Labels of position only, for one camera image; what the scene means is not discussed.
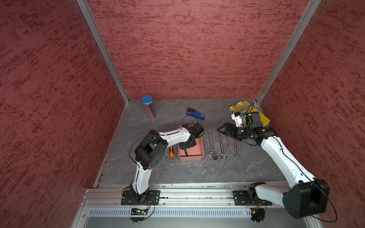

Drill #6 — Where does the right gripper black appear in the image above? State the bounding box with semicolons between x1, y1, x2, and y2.
217;122;252;140

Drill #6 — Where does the small silver wrench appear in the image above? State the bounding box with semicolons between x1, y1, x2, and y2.
226;136;231;152
233;140;240;158

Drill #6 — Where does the pink storage box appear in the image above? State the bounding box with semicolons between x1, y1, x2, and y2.
178;128;204;162

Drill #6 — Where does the thin silver wrench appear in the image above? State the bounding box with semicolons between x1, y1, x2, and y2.
218;132;227;160

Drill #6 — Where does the long silver combination wrench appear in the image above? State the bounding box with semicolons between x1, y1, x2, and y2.
208;128;218;160

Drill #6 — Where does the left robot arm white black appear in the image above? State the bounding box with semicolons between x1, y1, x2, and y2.
130;123;204;200

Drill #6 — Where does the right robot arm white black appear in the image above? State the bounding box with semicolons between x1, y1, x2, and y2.
217;123;330;219

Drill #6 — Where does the blue stapler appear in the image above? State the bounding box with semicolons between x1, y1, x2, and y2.
186;108;205;120

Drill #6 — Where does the blue capped clear tube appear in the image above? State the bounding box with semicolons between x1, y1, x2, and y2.
142;95;156;119

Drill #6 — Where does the right control board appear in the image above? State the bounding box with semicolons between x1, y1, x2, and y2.
251;209;266;223

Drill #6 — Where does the control board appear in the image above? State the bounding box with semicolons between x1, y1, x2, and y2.
251;209;266;223
129;208;149;223

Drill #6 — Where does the left control board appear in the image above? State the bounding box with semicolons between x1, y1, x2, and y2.
129;208;149;223

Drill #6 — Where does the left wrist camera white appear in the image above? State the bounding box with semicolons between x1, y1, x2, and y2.
189;123;204;138

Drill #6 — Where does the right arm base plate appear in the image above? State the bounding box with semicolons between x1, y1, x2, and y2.
232;191;272;206

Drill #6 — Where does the aluminium front rail frame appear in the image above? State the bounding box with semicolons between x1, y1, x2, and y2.
72;182;322;228

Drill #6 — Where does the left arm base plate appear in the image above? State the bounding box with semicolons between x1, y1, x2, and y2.
121;190;161;206

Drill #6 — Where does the right corner aluminium post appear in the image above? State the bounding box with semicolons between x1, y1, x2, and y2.
256;0;321;105

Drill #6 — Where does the corner aluminium post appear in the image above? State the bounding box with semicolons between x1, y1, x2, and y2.
256;0;321;105
77;0;130;105

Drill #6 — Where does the left corner aluminium post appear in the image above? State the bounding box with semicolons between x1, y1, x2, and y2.
77;0;130;105

